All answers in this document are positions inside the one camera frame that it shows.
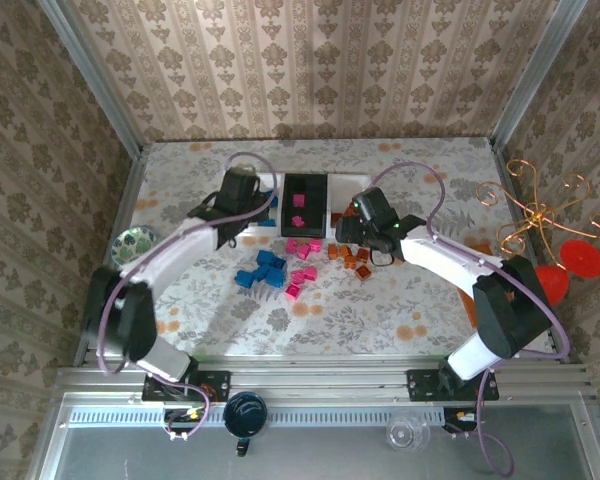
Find black rectangular plastic container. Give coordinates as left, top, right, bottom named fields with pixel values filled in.
left=280, top=173, right=330, bottom=239

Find orange flat plate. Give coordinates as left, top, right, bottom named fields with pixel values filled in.
left=458, top=241, right=495, bottom=327

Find floral patterned tablecloth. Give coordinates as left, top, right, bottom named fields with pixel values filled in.
left=95, top=137, right=557, bottom=359

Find green leaf patterned bowl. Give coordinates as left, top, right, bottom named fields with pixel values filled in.
left=111, top=225, right=157, bottom=266

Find dark blue mug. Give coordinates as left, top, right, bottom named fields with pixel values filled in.
left=223, top=390, right=269, bottom=457

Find red plastic goblet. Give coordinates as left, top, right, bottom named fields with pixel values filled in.
left=533, top=238, right=600, bottom=307

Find clear plastic cup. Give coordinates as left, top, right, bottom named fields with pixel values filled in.
left=385, top=413, right=431, bottom=454

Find grey metal tray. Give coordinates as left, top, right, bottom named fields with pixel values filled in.
left=29, top=392, right=600, bottom=480

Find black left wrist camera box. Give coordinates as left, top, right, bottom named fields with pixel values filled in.
left=219, top=167, right=262, bottom=207

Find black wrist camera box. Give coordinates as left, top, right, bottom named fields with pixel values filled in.
left=219, top=167, right=262, bottom=207
left=352, top=187, right=400, bottom=226

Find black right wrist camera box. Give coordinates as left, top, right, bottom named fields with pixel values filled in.
left=352, top=187, right=400, bottom=226

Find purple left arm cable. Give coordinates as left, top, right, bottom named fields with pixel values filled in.
left=95, top=152, right=277, bottom=442

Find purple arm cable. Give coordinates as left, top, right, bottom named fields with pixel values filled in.
left=95, top=152, right=277, bottom=442
left=367, top=160, right=571, bottom=477

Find aluminium side frame rail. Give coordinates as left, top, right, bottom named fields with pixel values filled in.
left=73, top=147, right=149, bottom=366
left=488, top=137, right=574, bottom=366

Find gold wire candelabra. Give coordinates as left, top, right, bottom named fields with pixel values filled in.
left=476, top=158, right=600, bottom=269

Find long aluminium frame rail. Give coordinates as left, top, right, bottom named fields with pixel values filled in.
left=54, top=357, right=599, bottom=404

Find grey slotted cable duct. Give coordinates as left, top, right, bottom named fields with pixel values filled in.
left=67, top=405, right=484, bottom=427

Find small connector wires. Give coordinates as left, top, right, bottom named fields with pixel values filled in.
left=442, top=407, right=481, bottom=436
left=162, top=407, right=204, bottom=444

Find aluminium frame post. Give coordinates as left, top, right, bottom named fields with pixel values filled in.
left=489, top=0, right=589, bottom=151
left=37, top=0, right=144, bottom=159

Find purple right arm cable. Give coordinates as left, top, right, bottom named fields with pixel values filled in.
left=367, top=160, right=571, bottom=477

